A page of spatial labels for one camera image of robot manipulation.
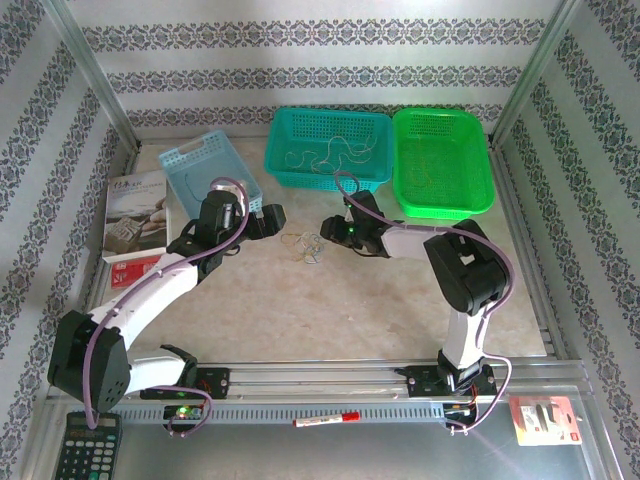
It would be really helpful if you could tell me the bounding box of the pile of rubber bands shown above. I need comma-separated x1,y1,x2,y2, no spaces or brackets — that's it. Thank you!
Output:
294,234,326,265

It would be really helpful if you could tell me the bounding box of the thin blue cable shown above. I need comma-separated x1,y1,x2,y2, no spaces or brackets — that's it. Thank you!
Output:
181,172,202,202

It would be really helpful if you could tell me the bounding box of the light blue plastic basket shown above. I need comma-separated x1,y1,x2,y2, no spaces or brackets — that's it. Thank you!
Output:
157,129,264,224

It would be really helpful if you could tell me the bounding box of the book with grey cover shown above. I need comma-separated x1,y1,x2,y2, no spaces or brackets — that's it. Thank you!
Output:
101,168,174,265

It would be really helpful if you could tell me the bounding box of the teal plastic basket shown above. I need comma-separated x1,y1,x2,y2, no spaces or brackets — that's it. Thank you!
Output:
263,106,394,194

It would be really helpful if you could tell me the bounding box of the red booklet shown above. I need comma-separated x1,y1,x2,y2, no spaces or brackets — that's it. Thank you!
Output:
109,254,165,290

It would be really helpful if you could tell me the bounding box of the green plastic basket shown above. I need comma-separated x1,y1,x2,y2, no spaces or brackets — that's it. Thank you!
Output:
391,106,496,221

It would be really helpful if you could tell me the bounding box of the white marker with red cap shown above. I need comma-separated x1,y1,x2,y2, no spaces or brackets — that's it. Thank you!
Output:
292,410,362,429

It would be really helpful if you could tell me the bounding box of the red packaged usb drive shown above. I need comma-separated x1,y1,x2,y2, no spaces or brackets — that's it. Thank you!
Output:
508,395,584,447

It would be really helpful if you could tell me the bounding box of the black calculator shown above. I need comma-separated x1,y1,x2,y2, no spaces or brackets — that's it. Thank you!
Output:
52,410,124,480

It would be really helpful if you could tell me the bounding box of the aluminium side rail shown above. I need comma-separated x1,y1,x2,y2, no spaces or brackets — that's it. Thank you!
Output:
492,139,569,359
67,127,144,366

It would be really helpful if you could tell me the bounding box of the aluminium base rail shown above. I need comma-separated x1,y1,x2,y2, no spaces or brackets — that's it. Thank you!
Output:
47,362,594,401

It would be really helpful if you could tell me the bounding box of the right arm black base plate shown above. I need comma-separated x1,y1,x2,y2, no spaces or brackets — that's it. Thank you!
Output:
399,364,499,400

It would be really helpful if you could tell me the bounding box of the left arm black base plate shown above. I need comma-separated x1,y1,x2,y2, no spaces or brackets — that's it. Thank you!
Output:
139,367,232,400

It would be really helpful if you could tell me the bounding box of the grey slotted cable duct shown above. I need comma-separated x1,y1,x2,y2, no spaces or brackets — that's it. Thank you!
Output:
107,402,449,425

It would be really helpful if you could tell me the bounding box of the aluminium frame post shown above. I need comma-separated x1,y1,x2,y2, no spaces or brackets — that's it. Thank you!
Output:
487,0,584,146
42,0,141,149

